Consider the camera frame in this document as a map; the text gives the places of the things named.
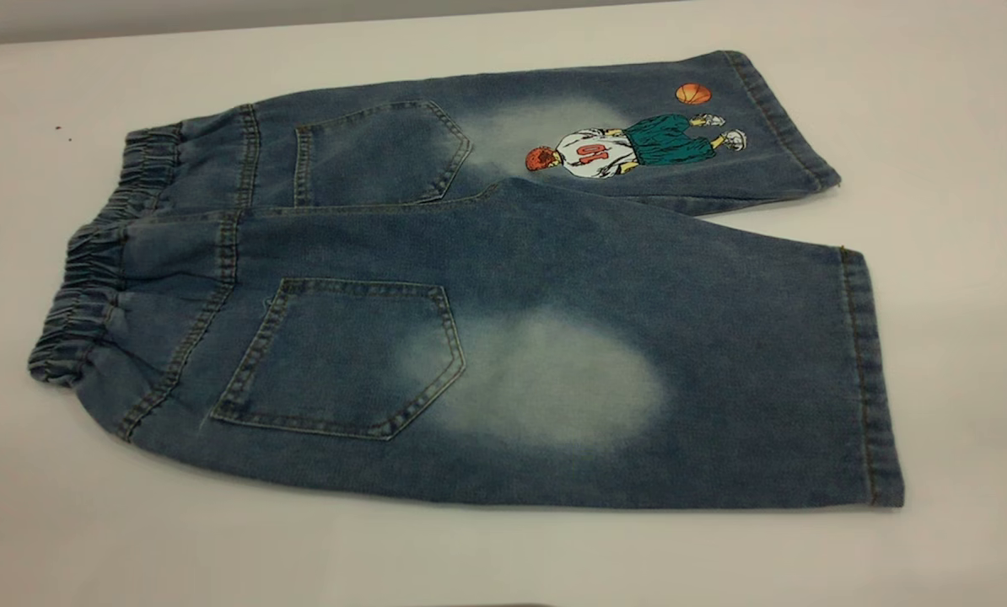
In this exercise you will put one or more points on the blue denim cartoon print shorts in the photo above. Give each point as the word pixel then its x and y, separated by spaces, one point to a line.
pixel 554 278

